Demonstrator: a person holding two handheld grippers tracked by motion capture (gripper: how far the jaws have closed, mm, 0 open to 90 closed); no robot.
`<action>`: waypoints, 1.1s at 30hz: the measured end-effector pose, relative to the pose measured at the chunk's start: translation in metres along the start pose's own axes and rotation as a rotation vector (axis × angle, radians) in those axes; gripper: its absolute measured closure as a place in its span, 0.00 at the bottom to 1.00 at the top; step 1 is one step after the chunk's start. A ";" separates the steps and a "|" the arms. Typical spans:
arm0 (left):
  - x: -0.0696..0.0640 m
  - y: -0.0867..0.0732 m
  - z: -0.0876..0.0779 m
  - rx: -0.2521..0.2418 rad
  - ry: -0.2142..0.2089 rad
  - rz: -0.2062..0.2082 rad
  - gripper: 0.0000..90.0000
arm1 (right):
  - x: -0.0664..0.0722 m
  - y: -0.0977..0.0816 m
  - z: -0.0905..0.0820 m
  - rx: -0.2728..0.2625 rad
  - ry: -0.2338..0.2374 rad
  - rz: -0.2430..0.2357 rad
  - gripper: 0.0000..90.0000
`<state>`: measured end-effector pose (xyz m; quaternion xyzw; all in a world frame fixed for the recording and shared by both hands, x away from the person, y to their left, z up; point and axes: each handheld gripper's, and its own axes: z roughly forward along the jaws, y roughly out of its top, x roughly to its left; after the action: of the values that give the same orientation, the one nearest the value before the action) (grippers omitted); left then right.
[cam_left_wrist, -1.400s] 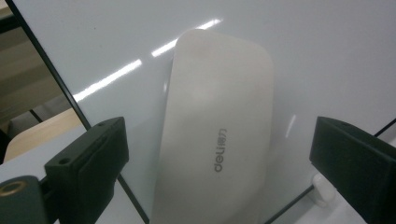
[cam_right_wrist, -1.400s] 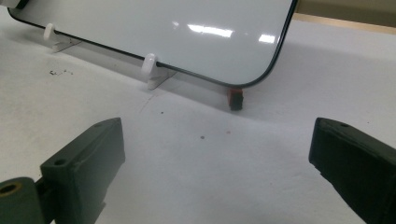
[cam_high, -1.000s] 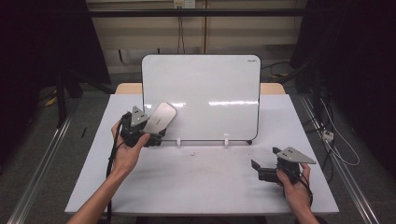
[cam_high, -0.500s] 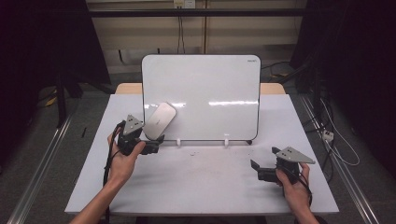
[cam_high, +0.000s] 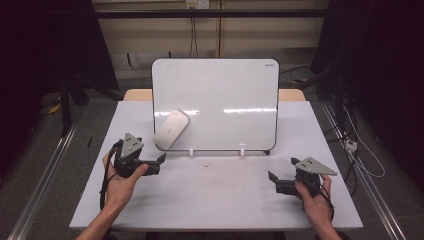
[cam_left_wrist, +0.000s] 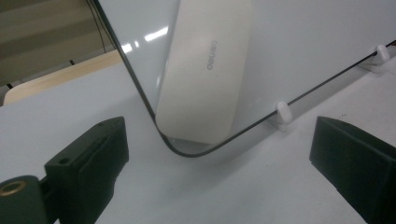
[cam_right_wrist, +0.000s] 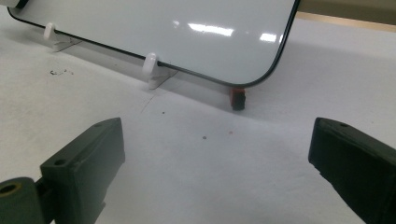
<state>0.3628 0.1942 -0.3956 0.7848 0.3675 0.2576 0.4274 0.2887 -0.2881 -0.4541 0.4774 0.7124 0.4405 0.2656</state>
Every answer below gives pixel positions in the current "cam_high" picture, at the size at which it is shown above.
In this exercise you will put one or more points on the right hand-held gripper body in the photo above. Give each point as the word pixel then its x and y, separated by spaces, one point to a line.
pixel 313 166

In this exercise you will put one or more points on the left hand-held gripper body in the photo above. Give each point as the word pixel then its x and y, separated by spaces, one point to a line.
pixel 130 150

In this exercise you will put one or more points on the white whiteboard eraser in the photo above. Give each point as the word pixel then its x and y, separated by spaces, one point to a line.
pixel 170 130

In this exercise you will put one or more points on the person's left hand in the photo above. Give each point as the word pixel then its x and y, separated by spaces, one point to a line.
pixel 121 190

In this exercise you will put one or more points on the person's right hand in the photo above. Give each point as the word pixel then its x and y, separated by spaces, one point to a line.
pixel 315 208

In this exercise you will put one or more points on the small black floor piece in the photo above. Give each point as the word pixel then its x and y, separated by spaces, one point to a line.
pixel 89 141

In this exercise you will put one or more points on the white power strip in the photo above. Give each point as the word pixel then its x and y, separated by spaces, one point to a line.
pixel 351 145

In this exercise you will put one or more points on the wooden table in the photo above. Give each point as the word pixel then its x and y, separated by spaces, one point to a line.
pixel 291 95

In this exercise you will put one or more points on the black metal stand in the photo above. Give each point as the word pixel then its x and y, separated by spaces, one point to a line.
pixel 66 106

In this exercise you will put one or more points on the white standing whiteboard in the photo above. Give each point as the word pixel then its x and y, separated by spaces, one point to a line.
pixel 226 90

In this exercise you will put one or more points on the black curtain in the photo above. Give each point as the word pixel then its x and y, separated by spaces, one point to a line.
pixel 43 66
pixel 380 66

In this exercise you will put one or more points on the black horizontal bar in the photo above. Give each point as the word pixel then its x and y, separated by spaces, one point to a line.
pixel 206 13

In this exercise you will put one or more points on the aluminium floor rail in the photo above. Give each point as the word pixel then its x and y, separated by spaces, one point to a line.
pixel 40 183
pixel 370 186

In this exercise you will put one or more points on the white wall outlet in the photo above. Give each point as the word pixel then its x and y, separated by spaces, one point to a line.
pixel 197 3

